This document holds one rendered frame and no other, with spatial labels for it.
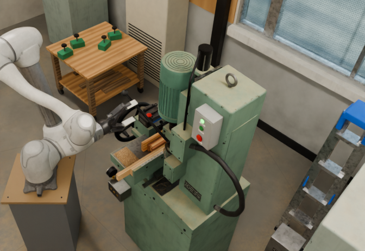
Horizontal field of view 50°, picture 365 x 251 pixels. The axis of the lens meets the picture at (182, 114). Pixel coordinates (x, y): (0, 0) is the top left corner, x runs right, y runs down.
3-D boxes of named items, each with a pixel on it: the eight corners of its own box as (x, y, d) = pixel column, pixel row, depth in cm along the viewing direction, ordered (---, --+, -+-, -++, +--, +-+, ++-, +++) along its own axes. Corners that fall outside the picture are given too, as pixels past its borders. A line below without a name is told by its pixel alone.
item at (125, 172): (207, 121, 228) (208, 117, 225) (209, 123, 227) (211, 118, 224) (115, 179, 194) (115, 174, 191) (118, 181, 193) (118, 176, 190)
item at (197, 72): (201, 73, 172) (206, 40, 160) (214, 82, 168) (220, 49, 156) (188, 79, 167) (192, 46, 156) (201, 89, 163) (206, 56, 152)
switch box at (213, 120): (201, 130, 164) (205, 102, 153) (218, 144, 159) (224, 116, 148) (190, 137, 161) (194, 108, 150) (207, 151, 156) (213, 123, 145)
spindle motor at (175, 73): (176, 95, 203) (181, 45, 182) (200, 113, 195) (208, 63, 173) (150, 109, 194) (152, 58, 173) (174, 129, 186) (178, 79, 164)
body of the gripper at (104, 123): (103, 139, 189) (119, 130, 194) (104, 129, 182) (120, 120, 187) (94, 129, 192) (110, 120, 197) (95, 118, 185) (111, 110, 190)
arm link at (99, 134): (94, 135, 179) (105, 129, 182) (83, 122, 182) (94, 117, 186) (94, 146, 186) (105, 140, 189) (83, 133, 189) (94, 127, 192)
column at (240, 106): (207, 167, 217) (228, 62, 167) (237, 193, 206) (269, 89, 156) (177, 188, 205) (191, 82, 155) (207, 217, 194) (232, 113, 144)
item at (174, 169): (176, 165, 195) (177, 150, 187) (185, 174, 192) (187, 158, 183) (162, 175, 190) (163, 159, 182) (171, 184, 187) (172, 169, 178)
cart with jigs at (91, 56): (108, 66, 403) (105, 10, 359) (146, 92, 378) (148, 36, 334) (54, 93, 366) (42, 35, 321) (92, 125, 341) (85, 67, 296)
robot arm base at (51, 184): (22, 200, 212) (20, 194, 209) (25, 168, 228) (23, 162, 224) (57, 195, 216) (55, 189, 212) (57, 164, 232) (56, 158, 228)
